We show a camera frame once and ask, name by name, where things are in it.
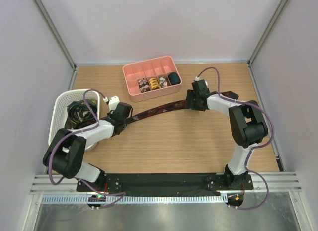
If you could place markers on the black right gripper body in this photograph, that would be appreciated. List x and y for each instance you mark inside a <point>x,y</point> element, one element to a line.
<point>192,101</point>

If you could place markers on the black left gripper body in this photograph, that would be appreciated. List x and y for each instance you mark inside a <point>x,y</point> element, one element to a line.
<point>110,114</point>

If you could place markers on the dark red patterned tie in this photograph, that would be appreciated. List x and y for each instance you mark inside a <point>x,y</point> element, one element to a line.
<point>173,106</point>

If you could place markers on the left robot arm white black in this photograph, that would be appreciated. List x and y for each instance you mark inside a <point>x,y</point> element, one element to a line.
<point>66,151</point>

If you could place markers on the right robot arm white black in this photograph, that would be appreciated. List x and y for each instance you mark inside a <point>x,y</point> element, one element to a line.
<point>248,127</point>

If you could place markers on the rolled dark teal tie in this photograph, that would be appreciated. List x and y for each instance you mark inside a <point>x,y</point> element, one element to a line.
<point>174,78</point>

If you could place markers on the rolled white floral tie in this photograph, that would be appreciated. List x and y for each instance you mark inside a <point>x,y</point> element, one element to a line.
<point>164,82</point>

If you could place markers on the pink divided organizer tray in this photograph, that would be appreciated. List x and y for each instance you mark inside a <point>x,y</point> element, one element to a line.
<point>156,67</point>

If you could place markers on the rolled yellow tie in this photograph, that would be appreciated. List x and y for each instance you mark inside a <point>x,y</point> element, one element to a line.
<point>154,83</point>

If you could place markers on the white perforated plastic basket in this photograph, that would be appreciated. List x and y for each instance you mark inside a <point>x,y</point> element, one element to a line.
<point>60,113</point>

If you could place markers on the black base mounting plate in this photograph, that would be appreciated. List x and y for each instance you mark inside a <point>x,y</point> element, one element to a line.
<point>172,184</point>

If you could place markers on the perforated metal cable rail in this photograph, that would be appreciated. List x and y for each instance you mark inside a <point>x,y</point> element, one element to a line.
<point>91,199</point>

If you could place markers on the left aluminium frame post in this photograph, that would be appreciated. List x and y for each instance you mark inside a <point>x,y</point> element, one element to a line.
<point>47,19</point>

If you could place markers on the aluminium frame post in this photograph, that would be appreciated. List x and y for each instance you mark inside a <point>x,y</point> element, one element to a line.
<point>47,19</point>
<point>269,28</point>

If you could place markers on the right aluminium frame post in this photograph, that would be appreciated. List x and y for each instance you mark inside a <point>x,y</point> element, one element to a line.
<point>269,28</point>

